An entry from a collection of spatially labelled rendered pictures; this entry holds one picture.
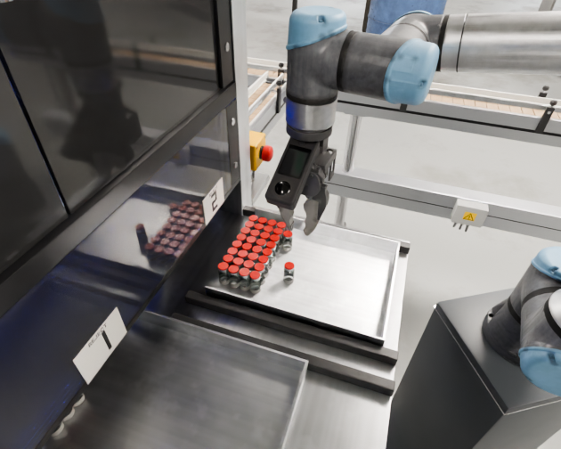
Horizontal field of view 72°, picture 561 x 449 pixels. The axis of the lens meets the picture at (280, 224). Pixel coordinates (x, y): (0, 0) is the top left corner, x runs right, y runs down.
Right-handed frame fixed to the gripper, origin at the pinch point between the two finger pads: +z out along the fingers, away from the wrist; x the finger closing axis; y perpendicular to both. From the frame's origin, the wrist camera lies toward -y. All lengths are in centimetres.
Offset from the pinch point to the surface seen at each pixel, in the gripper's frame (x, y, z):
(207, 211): 17.9, -2.2, 0.5
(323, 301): -7.3, -2.6, 14.0
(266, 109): 36, 61, 9
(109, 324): 14.9, -30.9, -1.6
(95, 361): 14.5, -35.0, 1.0
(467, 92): -24, 104, 7
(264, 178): 22.3, 30.8, 14.1
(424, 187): -20, 99, 47
